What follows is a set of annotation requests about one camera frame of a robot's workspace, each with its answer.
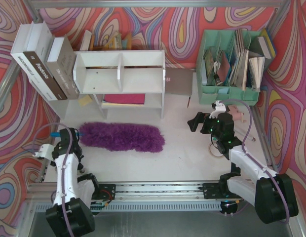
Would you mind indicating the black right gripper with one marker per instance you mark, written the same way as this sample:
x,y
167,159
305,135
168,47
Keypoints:
x,y
205,124

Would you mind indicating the grey notebook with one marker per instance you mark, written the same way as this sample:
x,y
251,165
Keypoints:
x,y
178,81

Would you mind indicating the white black stapler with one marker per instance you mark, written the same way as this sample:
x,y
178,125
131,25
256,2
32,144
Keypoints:
x,y
81,170

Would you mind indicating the brown Fredonia book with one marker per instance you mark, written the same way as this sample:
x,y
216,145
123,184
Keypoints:
x,y
39,46

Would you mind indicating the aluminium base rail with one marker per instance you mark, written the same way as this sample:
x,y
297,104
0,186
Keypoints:
x,y
162,197

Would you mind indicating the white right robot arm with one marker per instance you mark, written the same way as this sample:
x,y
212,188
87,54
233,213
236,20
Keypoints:
x,y
272,194

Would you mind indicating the yellow sticky note pad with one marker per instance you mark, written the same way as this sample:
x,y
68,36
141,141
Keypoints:
x,y
84,100

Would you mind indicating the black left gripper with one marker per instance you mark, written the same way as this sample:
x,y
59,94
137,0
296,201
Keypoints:
x,y
67,134

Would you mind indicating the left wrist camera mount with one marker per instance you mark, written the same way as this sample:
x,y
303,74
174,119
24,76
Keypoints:
x,y
44,152

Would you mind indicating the pink pig figurine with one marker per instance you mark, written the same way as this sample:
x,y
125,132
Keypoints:
x,y
236,113

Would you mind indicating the white Mademoiselle book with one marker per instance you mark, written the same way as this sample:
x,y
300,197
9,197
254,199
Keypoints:
x,y
18,53

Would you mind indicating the taupe Lonely City book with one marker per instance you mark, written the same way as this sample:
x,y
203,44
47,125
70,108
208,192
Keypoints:
x,y
61,62

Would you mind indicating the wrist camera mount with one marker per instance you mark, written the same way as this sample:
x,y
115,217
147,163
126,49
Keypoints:
x,y
44,152
218,109

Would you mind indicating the purple fluffy duster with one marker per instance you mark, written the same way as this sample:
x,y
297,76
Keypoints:
x,y
116,137

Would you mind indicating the books behind shelf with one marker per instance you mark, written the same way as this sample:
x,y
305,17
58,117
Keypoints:
x,y
116,42

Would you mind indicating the white wooden bookshelf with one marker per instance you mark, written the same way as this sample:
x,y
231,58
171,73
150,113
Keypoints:
x,y
98,73

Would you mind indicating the green file organizer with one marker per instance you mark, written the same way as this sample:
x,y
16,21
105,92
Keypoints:
x,y
227,69

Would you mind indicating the grey book in organizer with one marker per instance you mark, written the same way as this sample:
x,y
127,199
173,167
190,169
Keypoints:
x,y
263,45

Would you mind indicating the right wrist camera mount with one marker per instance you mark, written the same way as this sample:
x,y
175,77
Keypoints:
x,y
218,109

